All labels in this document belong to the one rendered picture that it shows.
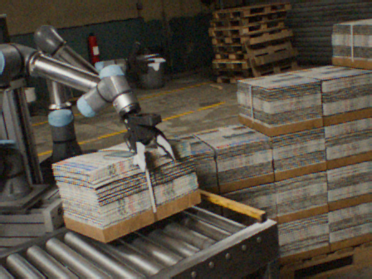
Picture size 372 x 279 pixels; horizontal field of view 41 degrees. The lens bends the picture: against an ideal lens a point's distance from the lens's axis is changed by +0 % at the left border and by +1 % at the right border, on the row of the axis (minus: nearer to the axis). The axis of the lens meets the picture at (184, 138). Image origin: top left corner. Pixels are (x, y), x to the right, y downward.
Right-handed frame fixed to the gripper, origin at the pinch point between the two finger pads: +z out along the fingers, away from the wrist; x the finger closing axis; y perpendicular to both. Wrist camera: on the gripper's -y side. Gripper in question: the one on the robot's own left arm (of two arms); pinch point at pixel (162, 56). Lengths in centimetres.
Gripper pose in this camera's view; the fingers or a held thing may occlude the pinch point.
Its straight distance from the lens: 264.0
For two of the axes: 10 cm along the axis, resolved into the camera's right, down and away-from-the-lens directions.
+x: 2.2, 3.6, -9.1
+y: 0.8, 9.2, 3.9
